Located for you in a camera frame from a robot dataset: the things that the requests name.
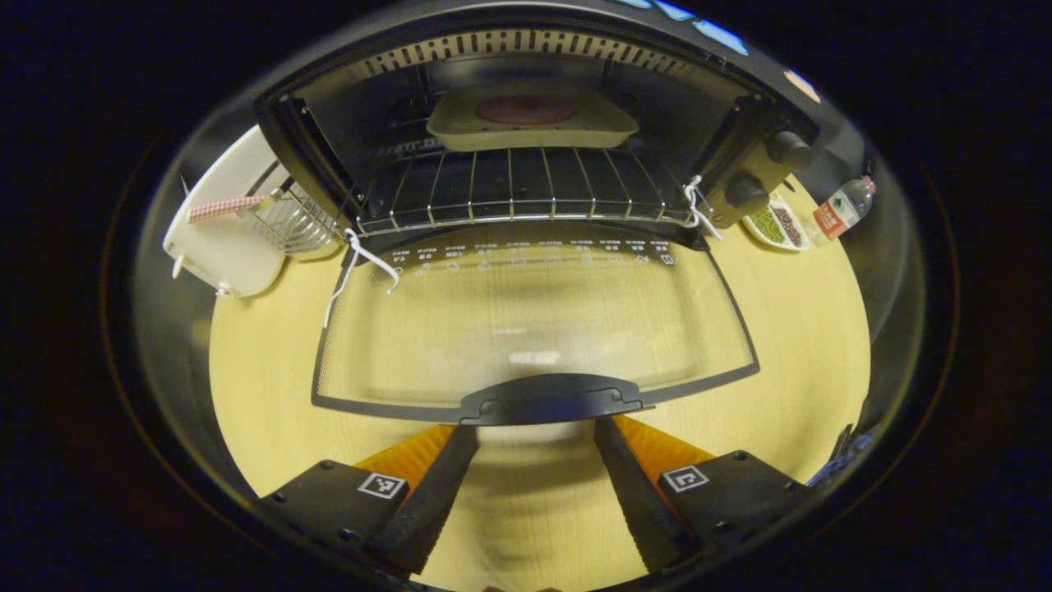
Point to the black electric oven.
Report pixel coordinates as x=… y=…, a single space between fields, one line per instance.
x=542 y=399

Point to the pink ham slice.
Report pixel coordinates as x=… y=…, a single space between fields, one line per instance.
x=526 y=109

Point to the clear water bottle red label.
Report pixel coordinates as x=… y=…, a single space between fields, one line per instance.
x=840 y=210

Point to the cream square plate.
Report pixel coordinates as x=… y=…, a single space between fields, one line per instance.
x=493 y=136

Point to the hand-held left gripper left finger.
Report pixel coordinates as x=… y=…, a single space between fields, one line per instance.
x=427 y=501

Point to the red checkered tag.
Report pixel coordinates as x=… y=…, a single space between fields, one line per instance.
x=226 y=208

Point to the pile of red beans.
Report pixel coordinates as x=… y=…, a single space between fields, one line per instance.
x=787 y=224

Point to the black backdrop cloth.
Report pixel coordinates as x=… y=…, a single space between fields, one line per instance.
x=871 y=148

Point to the white divided plate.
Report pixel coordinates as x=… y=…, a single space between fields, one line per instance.
x=752 y=226

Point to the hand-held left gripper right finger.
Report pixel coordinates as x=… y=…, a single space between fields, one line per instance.
x=637 y=501

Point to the white toaster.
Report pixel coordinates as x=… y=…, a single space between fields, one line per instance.
x=222 y=255

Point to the pile of green mung beans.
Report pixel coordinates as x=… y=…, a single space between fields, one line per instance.
x=767 y=224

